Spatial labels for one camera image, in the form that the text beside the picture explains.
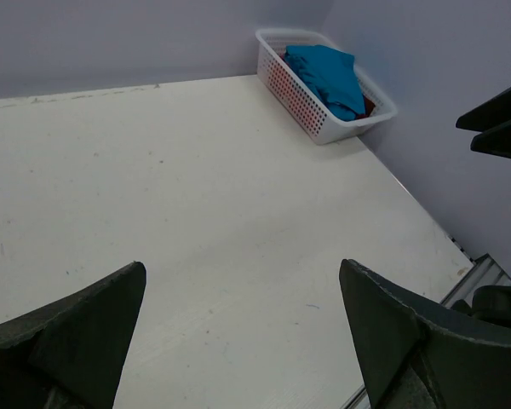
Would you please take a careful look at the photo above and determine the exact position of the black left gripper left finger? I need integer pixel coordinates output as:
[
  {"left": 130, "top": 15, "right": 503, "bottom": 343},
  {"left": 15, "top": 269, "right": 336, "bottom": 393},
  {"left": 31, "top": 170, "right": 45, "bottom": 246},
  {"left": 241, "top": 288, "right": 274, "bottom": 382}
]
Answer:
[{"left": 0, "top": 262, "right": 146, "bottom": 408}]

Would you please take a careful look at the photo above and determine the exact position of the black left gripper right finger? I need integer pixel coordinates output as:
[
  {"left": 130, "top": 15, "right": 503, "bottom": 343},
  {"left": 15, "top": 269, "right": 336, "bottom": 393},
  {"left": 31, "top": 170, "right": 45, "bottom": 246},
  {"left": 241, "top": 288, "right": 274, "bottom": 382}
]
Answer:
[{"left": 339, "top": 259, "right": 511, "bottom": 408}]

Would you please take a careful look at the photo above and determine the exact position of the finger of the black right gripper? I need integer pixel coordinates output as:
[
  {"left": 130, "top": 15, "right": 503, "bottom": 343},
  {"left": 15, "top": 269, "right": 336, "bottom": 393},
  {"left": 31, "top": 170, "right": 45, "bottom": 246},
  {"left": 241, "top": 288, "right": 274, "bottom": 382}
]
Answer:
[
  {"left": 456, "top": 87, "right": 511, "bottom": 131},
  {"left": 470, "top": 119, "right": 511, "bottom": 159}
]

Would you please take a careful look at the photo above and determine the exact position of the blue t shirt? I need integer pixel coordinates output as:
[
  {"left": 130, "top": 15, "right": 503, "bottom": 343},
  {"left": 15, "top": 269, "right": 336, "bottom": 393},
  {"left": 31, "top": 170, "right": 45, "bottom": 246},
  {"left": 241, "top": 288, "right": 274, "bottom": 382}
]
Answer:
[{"left": 284, "top": 45, "right": 366, "bottom": 122}]

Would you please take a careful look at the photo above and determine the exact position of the dark red t shirt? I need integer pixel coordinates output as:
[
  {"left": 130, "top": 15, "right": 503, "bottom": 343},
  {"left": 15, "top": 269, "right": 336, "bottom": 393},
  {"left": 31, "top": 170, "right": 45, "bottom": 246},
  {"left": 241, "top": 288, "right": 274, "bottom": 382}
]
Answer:
[{"left": 356, "top": 95, "right": 376, "bottom": 119}]

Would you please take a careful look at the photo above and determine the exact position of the white plastic laundry basket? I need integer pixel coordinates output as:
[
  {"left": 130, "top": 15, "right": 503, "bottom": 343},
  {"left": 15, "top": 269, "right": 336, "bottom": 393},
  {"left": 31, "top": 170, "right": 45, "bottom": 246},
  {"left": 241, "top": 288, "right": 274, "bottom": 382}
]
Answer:
[{"left": 255, "top": 28, "right": 398, "bottom": 145}]

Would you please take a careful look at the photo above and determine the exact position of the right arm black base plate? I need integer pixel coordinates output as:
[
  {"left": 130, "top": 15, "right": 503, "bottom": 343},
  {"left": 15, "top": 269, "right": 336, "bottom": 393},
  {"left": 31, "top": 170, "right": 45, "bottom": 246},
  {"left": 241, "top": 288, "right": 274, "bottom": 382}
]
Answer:
[{"left": 451, "top": 285, "right": 511, "bottom": 329}]

